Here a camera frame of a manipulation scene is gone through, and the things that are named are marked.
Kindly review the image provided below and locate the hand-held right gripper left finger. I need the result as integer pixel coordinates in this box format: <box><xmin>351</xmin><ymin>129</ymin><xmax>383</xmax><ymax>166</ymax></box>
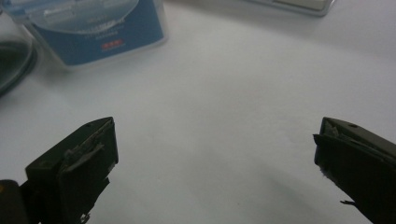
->
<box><xmin>20</xmin><ymin>117</ymin><xmax>120</xmax><ymax>224</ymax></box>

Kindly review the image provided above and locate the clear rectangular container blue rim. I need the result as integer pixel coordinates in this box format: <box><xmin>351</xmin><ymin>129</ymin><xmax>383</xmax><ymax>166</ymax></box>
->
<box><xmin>0</xmin><ymin>0</ymin><xmax>169</xmax><ymax>68</ymax></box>

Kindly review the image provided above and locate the dark blue bowl lid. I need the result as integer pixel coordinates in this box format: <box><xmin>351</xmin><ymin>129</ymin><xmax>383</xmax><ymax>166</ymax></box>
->
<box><xmin>0</xmin><ymin>12</ymin><xmax>40</xmax><ymax>98</ymax></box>

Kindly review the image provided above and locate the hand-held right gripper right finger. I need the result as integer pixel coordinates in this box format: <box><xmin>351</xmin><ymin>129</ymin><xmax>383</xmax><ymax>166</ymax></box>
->
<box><xmin>313</xmin><ymin>117</ymin><xmax>396</xmax><ymax>224</ymax></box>

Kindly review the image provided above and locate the white wire rack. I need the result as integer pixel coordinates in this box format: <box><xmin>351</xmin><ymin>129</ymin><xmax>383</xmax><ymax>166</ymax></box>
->
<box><xmin>242</xmin><ymin>0</ymin><xmax>337</xmax><ymax>17</ymax></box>

